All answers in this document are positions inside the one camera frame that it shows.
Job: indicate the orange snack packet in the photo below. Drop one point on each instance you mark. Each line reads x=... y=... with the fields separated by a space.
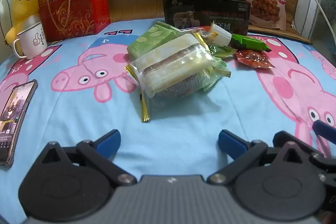
x=198 y=29

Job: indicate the yellow-green snack packet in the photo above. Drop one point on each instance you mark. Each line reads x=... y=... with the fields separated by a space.
x=218 y=70

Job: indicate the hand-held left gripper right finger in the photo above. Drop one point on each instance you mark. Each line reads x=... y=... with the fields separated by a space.
x=231 y=141

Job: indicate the clear layered cake packet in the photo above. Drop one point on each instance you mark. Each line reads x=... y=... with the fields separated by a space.
x=170 y=64

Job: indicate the red glossy snack packet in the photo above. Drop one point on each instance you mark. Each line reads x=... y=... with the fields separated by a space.
x=253 y=58

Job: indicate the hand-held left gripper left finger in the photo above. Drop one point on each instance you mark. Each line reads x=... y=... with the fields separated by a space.
x=110 y=141

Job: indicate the green bar snack packet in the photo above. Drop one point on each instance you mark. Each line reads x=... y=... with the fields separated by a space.
x=249 y=43

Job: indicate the pig printed blue bedsheet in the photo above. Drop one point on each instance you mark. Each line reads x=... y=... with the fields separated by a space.
x=183 y=113

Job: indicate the smartphone in clear case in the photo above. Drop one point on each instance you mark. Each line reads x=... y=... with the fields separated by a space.
x=13 y=121

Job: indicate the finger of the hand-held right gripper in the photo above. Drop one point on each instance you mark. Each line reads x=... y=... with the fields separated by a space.
x=304 y=142
x=324 y=129

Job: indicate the gold-edged clear snack packet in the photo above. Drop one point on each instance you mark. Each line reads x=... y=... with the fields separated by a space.
x=168 y=99

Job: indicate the black box with sheep print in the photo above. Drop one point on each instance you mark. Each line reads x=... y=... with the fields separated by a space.
x=210 y=14

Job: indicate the green glossy snack packet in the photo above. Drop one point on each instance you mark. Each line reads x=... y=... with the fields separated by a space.
x=223 y=51

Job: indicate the red gift box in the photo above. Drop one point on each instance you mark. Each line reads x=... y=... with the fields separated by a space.
x=76 y=8

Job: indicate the light green leaf-print packet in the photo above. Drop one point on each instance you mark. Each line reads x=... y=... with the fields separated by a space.
x=149 y=40

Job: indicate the white snack packet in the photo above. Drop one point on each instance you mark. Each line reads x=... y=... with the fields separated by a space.
x=220 y=35

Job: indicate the yellow duck plush toy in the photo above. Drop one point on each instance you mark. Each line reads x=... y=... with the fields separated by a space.
x=23 y=6

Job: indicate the white enamel mug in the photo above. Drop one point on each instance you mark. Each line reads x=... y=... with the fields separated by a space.
x=32 y=40

